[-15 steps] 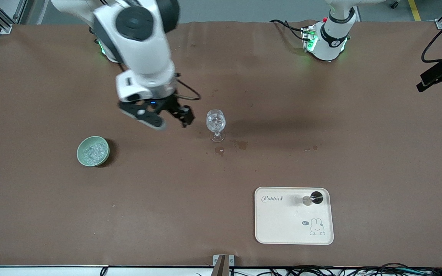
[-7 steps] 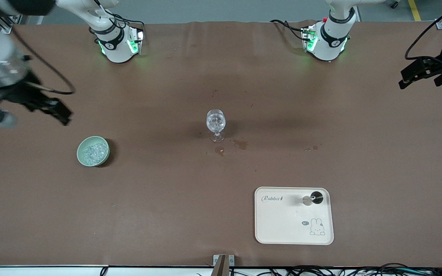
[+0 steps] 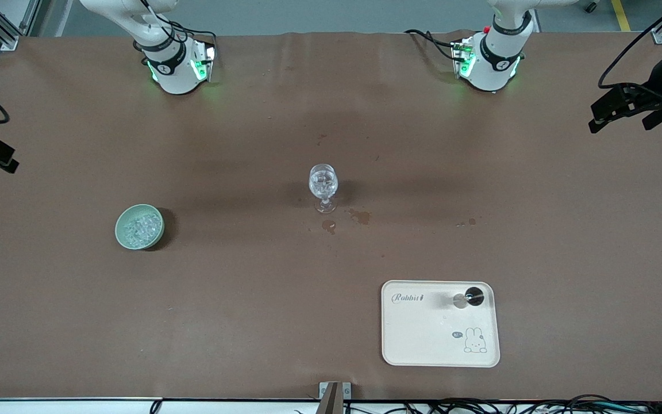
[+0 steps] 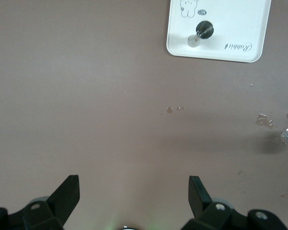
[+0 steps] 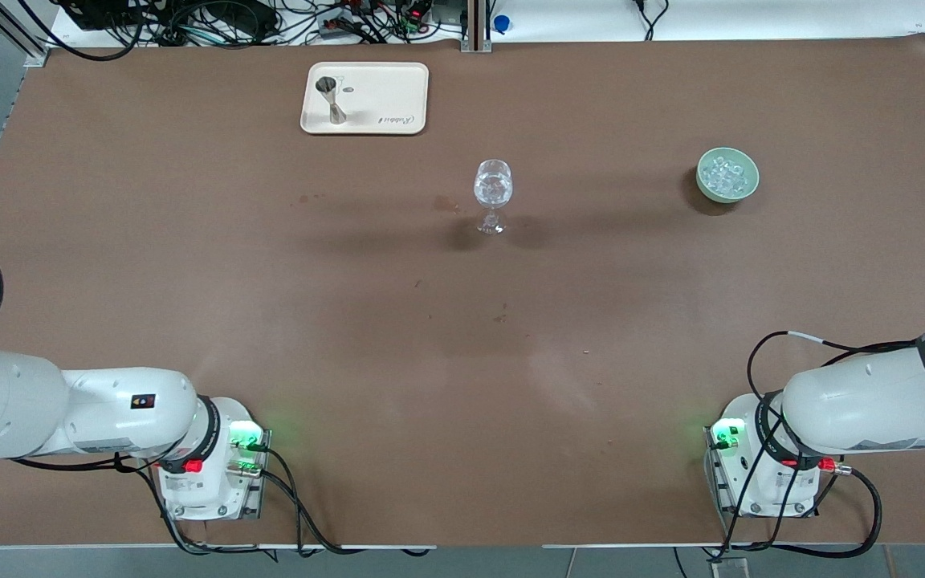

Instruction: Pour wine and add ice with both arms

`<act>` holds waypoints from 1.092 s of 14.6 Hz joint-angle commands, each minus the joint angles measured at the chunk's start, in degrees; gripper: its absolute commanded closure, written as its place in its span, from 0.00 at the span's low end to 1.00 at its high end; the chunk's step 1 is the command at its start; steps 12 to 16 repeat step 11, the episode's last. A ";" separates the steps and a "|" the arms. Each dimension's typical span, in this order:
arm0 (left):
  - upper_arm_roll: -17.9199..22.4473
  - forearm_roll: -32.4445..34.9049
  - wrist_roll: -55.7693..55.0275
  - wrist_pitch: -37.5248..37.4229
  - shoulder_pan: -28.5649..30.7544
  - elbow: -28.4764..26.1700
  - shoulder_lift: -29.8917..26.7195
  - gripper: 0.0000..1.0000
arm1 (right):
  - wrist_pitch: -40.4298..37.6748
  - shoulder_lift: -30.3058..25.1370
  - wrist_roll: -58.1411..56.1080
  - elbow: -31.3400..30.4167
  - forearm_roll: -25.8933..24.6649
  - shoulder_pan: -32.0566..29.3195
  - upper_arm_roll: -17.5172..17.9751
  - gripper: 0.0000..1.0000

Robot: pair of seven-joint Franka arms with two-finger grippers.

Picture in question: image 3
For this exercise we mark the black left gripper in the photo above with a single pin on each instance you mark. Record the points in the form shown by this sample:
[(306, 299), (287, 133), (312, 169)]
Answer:
[(660, 79)]

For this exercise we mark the steel double jigger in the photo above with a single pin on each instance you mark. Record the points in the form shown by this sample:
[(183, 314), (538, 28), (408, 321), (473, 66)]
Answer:
[(469, 298)]

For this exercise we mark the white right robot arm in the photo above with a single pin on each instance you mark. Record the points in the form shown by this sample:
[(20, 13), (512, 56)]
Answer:
[(173, 69)]

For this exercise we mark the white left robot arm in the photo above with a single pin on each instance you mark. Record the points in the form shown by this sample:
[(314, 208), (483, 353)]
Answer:
[(495, 63)]

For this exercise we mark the clear ice cubes pile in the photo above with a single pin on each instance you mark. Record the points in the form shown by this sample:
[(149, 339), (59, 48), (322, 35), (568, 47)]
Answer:
[(140, 227)]

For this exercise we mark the clear stemmed wine glass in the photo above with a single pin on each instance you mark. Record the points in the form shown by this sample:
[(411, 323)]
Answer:
[(323, 181)]

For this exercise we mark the pale green ceramic bowl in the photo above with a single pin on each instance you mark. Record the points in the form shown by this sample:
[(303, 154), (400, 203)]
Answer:
[(127, 238)]

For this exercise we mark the brown table cover sheet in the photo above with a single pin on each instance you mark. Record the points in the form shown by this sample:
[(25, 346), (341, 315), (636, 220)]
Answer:
[(250, 299)]

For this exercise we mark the cream rabbit print tray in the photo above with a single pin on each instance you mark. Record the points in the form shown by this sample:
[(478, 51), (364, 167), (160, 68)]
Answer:
[(423, 339)]

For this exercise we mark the metal table edge bracket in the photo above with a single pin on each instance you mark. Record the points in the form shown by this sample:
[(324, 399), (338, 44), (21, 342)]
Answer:
[(334, 397)]

